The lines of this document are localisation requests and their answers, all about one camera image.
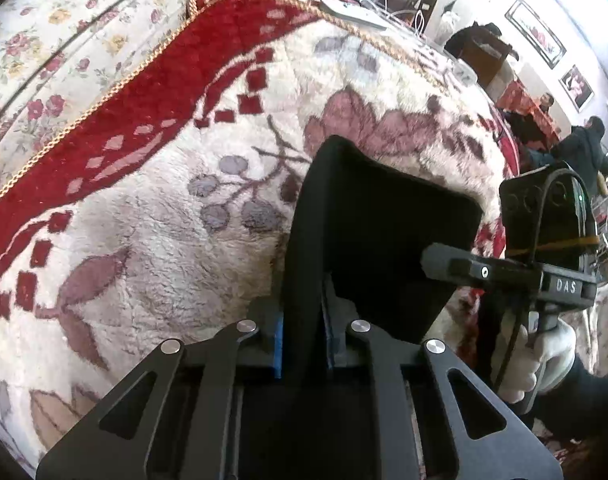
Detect floral bed sheet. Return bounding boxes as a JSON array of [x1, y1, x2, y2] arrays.
[[0, 0, 227, 201]]

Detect person's right hand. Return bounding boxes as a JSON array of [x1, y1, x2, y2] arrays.
[[491, 310, 578, 414]]

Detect large framed picture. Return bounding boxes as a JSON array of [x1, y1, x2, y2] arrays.
[[504, 0, 568, 69]]

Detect small framed picture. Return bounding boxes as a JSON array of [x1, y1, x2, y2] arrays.
[[558, 64, 596, 112]]

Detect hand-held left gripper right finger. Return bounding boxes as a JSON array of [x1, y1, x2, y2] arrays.
[[320, 294, 565, 480]]

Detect white flat device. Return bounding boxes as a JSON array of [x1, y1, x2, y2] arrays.
[[318, 0, 391, 32]]

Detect red and white fleece blanket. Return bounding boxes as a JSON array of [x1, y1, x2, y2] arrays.
[[0, 0, 527, 467]]

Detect black pants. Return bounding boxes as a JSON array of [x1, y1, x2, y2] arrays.
[[283, 135, 484, 382]]

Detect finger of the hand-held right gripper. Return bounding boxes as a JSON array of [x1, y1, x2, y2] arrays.
[[421, 242, 543, 292]]

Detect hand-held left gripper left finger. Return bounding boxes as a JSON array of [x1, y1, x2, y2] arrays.
[[36, 299, 285, 480]]

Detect white cables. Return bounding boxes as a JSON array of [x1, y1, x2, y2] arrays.
[[361, 0, 431, 37]]

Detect person's right forearm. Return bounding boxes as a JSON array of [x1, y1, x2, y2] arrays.
[[531, 355, 608, 443]]

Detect dark wooden cabinet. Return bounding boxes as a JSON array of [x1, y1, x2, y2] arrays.
[[444, 21, 515, 88]]

